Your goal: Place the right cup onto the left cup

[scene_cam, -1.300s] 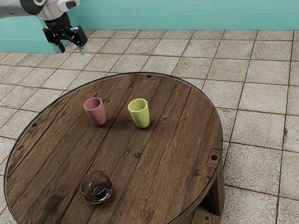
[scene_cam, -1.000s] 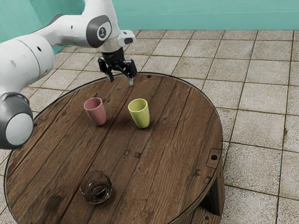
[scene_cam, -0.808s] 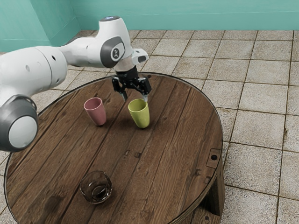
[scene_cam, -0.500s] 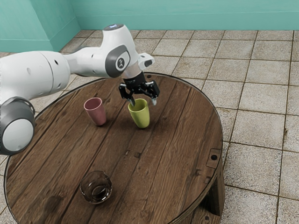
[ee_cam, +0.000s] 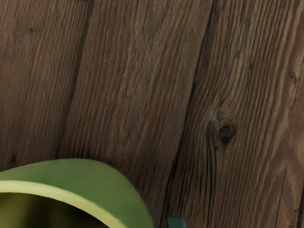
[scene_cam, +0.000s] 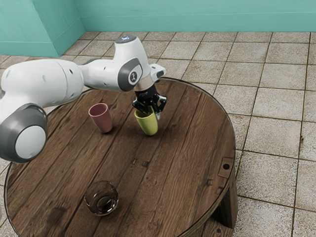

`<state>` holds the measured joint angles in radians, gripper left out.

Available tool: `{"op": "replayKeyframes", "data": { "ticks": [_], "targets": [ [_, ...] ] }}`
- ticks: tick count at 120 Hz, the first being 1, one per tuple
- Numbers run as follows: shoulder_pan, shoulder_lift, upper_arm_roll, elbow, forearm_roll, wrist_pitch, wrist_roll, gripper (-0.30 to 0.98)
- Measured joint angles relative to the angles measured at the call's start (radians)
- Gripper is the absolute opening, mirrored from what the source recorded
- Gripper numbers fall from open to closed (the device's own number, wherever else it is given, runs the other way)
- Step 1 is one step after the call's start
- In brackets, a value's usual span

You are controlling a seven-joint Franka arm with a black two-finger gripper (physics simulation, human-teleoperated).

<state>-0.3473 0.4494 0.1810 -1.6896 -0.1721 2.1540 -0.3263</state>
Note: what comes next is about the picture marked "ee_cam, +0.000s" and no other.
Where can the green bowl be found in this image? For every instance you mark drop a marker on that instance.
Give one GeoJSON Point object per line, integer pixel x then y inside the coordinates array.
{"type": "Point", "coordinates": [90, 180]}

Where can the teal faceted mug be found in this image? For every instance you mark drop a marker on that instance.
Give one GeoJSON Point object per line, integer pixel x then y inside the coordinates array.
{"type": "Point", "coordinates": [177, 223]}

